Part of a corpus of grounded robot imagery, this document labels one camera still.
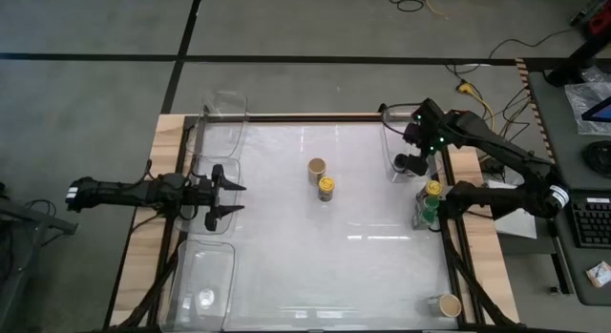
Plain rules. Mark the grey desk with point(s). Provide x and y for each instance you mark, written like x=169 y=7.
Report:
x=563 y=132
x=577 y=266

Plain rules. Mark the striped hazard tape strip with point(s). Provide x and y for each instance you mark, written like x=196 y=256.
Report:
x=532 y=104

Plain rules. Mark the blue screen tablet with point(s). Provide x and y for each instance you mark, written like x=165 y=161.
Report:
x=602 y=112

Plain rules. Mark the light wooden table board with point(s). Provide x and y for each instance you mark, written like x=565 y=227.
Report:
x=143 y=256
x=477 y=256

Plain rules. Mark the red tool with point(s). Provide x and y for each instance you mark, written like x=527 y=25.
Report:
x=600 y=23

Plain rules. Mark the clear plastic bag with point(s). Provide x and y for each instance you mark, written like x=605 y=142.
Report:
x=580 y=97

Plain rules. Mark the black computer keyboard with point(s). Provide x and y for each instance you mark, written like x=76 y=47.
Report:
x=592 y=223

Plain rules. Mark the black stand pole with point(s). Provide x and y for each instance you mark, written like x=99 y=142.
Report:
x=575 y=61

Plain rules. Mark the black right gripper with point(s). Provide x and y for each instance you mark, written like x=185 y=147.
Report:
x=434 y=128

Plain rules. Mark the tan-lid spice jar white label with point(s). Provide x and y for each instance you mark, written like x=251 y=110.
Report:
x=449 y=305
x=316 y=167

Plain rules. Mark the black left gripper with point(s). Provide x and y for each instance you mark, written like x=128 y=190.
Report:
x=205 y=197

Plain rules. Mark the grey metal cart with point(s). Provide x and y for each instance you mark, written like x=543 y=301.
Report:
x=33 y=218

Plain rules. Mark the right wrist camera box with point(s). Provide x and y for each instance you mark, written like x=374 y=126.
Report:
x=411 y=132

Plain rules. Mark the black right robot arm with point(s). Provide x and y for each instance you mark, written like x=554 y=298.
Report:
x=506 y=154

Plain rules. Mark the small black clamp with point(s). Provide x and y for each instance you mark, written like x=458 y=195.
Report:
x=382 y=107

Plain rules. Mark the black metal table frame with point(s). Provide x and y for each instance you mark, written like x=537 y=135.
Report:
x=310 y=117

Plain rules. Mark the white paper sheet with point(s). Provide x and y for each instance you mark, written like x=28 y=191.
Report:
x=520 y=225

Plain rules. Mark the yellow-lid chili onion jar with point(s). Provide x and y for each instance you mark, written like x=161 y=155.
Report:
x=433 y=187
x=326 y=184

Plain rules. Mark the clear plastic bin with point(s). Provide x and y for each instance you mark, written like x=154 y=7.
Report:
x=224 y=109
x=205 y=276
x=391 y=142
x=228 y=198

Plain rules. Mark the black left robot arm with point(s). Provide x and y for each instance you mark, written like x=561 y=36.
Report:
x=119 y=192

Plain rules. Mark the small cardboard box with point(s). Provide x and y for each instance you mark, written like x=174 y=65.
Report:
x=600 y=275

